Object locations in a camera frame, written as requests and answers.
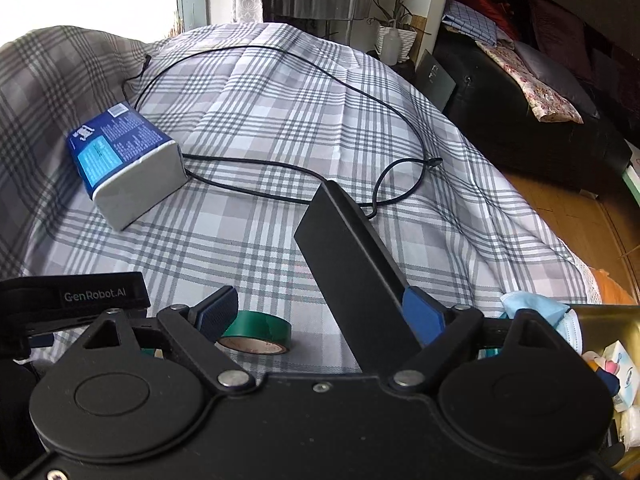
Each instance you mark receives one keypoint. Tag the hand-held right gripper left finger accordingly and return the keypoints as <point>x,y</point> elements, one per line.
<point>220,315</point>

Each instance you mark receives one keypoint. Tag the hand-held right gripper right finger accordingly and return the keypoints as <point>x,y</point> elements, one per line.
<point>425,316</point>

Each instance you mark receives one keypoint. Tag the black power bank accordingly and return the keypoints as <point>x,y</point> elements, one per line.
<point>345,260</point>

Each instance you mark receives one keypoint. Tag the green tape roll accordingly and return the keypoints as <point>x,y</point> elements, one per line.
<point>260,330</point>

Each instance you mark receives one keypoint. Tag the blue face mask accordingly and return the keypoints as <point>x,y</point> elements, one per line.
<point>535,305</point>

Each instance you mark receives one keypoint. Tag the blue tissue pack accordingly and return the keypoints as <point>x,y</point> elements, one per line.
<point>125,145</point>

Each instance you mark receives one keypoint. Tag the golden storage box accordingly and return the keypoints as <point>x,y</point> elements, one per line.
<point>605,320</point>

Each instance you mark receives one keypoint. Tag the orange cloth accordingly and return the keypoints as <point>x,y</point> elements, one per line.
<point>610,287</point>

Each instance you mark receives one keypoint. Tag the black leather sofa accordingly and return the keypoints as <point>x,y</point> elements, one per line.
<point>525,145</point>

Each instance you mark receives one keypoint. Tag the small white tissue packet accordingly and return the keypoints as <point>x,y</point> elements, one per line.
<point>620,375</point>

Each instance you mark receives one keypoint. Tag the dark grey plaid blanket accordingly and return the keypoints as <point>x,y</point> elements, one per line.
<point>40,90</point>

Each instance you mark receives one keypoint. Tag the light grey plaid bedsheet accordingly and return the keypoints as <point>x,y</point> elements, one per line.
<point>300,110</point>

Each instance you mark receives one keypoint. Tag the white plastic packet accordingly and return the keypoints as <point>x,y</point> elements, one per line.
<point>631,422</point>

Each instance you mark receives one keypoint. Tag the black flat panel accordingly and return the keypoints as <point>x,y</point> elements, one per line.
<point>435,77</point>

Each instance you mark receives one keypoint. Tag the floral printed cloth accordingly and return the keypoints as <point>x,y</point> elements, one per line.
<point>540,90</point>

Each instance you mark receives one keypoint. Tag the potted plant white pot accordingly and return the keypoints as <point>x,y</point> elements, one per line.
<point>397,42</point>

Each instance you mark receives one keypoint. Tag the grey cushion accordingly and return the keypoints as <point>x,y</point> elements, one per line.
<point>560,75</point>

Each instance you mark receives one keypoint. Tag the blue checked folded cloth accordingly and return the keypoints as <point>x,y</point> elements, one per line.
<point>470,20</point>

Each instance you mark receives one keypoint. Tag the dark red cushion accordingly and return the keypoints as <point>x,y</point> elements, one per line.
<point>550,25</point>

